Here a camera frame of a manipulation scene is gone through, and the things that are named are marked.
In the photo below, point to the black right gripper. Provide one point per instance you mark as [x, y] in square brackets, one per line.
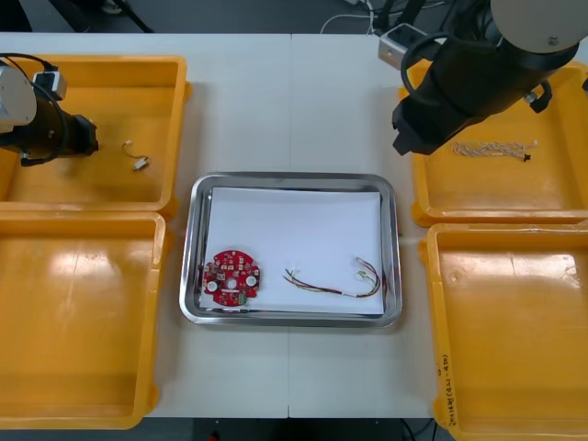
[422, 124]

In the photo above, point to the steel tray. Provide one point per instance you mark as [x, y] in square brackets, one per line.
[190, 275]

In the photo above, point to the round red circuit board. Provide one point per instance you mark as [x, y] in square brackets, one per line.
[225, 280]

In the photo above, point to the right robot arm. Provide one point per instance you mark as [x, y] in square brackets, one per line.
[500, 73]

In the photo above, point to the small metal solenoid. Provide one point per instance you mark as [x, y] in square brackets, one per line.
[140, 164]

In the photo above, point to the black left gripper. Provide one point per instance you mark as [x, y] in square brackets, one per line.
[85, 138]

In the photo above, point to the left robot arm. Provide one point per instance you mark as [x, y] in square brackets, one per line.
[18, 110]

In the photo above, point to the yellow-orange plastic bin with handwriting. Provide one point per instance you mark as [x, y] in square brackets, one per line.
[514, 344]

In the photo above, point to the white sheet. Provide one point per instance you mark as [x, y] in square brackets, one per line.
[298, 229]

